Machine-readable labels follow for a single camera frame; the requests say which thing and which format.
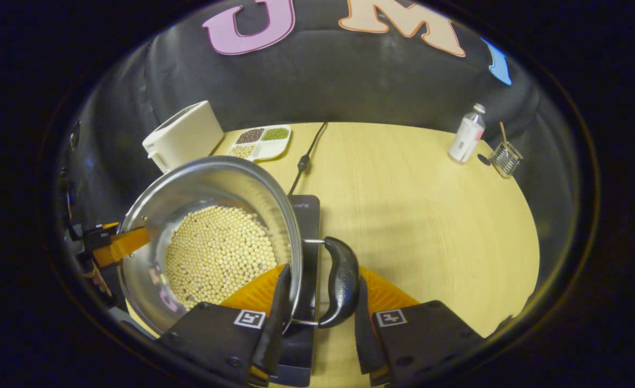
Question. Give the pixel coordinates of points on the white toaster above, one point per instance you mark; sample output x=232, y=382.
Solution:
x=185, y=134

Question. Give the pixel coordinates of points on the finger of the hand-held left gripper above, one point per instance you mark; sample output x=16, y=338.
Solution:
x=123, y=242

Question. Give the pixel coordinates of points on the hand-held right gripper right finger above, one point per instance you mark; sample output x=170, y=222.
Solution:
x=363, y=334

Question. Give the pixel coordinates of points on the wooden stick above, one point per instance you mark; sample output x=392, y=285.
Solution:
x=503, y=132

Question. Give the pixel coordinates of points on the pile of yellow soybeans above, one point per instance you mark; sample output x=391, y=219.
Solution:
x=215, y=253

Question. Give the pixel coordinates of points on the black induction cooktop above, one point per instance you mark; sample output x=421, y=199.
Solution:
x=309, y=269

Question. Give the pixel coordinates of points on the white divided dish of beans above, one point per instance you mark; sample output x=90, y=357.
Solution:
x=261, y=143

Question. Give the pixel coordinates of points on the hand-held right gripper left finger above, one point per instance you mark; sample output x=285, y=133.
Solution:
x=277, y=323

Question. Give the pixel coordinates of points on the clear bottle with red label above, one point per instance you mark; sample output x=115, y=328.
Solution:
x=466, y=137

